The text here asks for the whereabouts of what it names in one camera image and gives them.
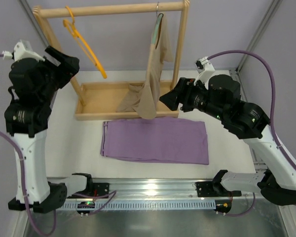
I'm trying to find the orange plastic hanger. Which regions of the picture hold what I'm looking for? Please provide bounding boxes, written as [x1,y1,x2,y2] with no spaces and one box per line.
[63,6,107,79]

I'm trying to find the purple trousers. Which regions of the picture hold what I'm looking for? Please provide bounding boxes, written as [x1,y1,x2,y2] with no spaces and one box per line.
[100,117,209,165]

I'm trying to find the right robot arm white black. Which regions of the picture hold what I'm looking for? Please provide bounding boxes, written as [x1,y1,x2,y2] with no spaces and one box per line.
[159,75,296,206]

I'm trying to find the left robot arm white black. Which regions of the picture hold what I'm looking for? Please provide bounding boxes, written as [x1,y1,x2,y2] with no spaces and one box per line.
[3,42,93,214]

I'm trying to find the beige trousers on hanger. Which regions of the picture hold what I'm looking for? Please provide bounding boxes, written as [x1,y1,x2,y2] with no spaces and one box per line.
[116,12,173,119]

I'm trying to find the green hanger with metal hook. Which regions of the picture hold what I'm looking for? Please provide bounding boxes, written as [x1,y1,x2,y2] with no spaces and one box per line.
[151,2,164,48]

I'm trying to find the wooden clothes rack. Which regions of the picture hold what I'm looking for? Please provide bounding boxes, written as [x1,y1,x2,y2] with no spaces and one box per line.
[33,0,190,120]

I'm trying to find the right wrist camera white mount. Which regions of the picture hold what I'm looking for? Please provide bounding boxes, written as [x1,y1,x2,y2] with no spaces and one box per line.
[194,57,215,85]

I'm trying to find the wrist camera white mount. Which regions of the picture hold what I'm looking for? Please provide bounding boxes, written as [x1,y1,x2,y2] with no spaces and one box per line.
[2,39,45,62]
[194,57,215,85]

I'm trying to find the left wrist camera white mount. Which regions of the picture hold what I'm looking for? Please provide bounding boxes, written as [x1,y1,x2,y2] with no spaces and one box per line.
[2,39,45,62]

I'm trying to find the left aluminium frame post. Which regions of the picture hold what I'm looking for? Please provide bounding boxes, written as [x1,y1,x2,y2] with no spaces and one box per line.
[17,0,48,47]

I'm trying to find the aluminium frame post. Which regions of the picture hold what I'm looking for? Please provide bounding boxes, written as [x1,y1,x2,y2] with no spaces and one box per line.
[17,0,48,47]
[235,0,283,73]

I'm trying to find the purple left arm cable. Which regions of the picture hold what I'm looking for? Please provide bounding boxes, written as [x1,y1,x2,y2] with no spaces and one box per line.
[0,53,117,235]

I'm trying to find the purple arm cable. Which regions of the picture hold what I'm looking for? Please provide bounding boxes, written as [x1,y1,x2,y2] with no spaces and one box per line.
[207,49,296,218]
[0,53,117,235]

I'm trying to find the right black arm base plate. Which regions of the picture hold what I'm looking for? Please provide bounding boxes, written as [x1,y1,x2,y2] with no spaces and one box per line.
[195,181,242,198]

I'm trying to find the slotted grey cable duct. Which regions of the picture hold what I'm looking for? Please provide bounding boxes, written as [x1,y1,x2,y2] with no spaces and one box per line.
[59,199,216,211]

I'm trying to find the aluminium mounting rail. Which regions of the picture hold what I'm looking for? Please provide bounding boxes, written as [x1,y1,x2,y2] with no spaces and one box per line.
[93,178,210,199]

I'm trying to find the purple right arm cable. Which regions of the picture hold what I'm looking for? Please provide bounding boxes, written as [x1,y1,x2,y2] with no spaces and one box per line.
[207,49,296,218]

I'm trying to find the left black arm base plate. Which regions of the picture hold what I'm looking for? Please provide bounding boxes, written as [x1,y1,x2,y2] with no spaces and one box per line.
[89,182,110,198]

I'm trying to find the right aluminium frame post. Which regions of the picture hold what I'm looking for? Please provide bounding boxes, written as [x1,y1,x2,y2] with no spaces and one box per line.
[235,0,283,73]

